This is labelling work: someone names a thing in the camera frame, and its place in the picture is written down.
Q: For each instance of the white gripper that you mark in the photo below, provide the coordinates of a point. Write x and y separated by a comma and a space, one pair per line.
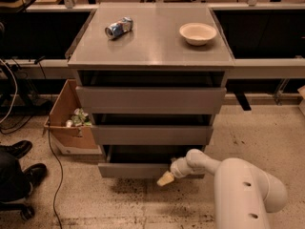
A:
176, 169

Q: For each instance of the grey bottom drawer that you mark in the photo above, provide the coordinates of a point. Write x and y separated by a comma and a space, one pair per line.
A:
141, 161

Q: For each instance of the grey drawer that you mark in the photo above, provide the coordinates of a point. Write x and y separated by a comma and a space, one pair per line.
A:
156, 101
141, 161
152, 135

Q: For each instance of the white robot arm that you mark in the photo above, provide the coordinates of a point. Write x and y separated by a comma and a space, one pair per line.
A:
243, 194

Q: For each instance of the grey middle drawer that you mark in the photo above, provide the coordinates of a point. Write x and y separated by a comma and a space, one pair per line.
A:
152, 135

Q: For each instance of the grey drawer cabinet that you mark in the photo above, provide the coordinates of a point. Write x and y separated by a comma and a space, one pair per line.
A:
143, 85

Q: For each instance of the grey top drawer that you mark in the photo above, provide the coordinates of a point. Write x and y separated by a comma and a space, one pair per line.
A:
156, 101

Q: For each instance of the cardboard box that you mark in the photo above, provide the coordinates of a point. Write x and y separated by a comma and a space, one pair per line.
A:
69, 139

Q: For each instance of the crumpled green white trash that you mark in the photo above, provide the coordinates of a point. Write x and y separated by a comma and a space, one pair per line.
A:
78, 119

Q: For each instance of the black shoe lower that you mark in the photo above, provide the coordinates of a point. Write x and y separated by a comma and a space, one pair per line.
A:
36, 173

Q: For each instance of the black shoe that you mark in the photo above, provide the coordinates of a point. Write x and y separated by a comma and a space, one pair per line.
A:
36, 173
18, 149

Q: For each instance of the black chair caster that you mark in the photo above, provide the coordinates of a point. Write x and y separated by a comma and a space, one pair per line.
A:
27, 213

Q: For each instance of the white paper bowl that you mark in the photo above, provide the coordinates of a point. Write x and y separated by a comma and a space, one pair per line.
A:
197, 34

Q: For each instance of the black shoe upper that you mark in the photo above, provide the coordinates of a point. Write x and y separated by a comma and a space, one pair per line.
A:
18, 149

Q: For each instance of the crushed blue soda can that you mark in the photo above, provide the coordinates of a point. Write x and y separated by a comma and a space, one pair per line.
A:
119, 27

